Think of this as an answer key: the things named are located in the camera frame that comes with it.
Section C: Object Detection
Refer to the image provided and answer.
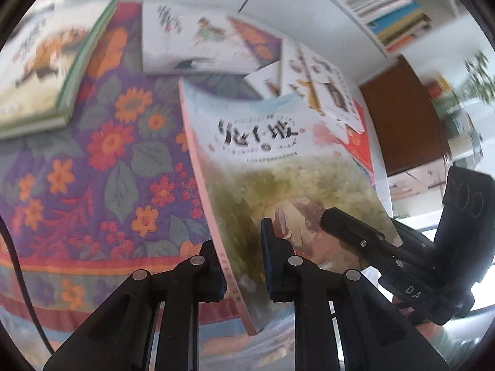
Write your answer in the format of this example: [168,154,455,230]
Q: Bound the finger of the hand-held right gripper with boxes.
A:
[320,207,405,275]
[392,220,436,259]

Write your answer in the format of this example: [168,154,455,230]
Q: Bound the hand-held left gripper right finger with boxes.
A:
[260,217,451,371]

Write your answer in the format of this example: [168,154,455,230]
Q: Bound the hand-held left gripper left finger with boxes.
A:
[42,240,227,371]

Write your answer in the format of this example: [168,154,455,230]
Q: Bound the meadow cover book pink spine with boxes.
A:
[178,77,403,337]

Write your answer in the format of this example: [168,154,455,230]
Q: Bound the person's right forearm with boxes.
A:
[390,296,478,371]

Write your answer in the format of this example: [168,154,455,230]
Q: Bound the stack of pale blue books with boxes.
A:
[305,0,433,54]

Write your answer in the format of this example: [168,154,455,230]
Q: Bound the red cover book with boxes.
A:
[313,100,376,186]

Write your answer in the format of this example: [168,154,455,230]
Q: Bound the brown wooden cabinet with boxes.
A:
[359,56,453,176]

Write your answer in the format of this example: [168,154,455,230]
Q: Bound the white animal picture book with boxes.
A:
[280,39,366,134]

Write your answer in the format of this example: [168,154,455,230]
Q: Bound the floral woven cloth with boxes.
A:
[0,2,295,371]

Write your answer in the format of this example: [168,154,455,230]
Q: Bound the small white book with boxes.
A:
[243,62,283,99]

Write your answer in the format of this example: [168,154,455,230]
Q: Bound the green potted plant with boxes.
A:
[462,50,495,105]

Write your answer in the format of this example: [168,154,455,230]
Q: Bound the white cartoon warrior book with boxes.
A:
[0,4,97,124]

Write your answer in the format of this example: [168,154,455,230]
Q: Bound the thick black cable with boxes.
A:
[0,214,55,356]

